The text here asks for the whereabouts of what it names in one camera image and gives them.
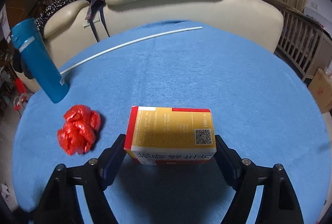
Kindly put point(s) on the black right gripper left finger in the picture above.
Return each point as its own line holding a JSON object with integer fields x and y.
{"x": 59, "y": 202}

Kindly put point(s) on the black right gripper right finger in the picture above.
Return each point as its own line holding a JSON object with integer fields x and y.
{"x": 279, "y": 203}

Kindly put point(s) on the red plastic bag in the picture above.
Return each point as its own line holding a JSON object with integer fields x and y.
{"x": 79, "y": 131}

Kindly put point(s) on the yellow red cardboard box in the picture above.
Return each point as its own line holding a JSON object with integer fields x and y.
{"x": 170, "y": 136}

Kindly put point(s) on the red plastic stool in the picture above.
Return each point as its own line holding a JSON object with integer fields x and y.
{"x": 20, "y": 101}

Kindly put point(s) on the brown cardboard box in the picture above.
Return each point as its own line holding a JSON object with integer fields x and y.
{"x": 321, "y": 90}

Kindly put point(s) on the white thin rod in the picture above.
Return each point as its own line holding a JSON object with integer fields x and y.
{"x": 128, "y": 44}

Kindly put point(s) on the wooden baby crib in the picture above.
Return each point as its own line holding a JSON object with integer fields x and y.
{"x": 304, "y": 44}

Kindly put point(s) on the teal thermos bottle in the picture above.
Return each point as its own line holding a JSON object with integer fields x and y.
{"x": 27, "y": 40}

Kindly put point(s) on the dark clothes on sofa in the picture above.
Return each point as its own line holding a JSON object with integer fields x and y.
{"x": 94, "y": 6}

